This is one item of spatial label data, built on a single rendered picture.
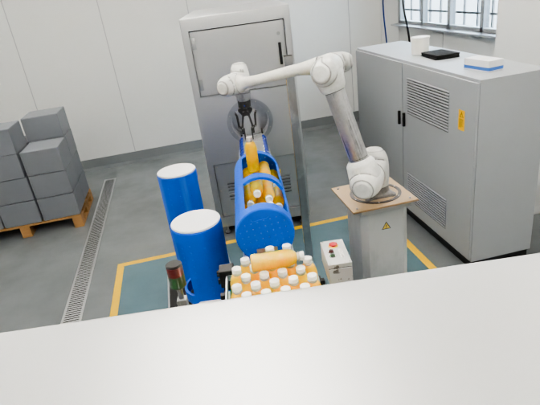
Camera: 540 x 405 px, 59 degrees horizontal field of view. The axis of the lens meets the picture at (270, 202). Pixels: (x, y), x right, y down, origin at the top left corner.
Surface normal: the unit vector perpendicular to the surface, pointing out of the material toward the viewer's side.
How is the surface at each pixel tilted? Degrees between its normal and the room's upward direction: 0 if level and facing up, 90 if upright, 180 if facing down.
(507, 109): 90
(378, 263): 90
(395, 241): 90
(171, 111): 90
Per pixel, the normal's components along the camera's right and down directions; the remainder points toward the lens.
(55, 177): 0.22, 0.38
